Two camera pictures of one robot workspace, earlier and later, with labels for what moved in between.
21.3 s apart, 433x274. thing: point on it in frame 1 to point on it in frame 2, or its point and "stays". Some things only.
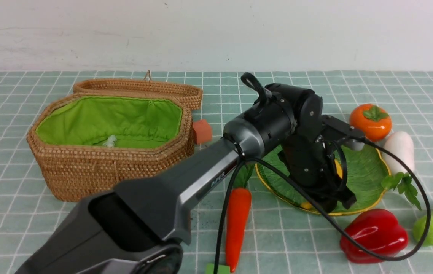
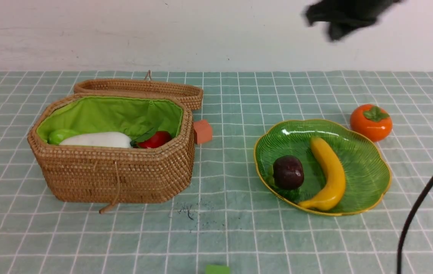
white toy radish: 400,176 to 103,139
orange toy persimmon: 373,120 stays
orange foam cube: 203,128 stays
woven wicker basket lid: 191,92 stays
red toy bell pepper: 380,230 to 157,139
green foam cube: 222,269 stays
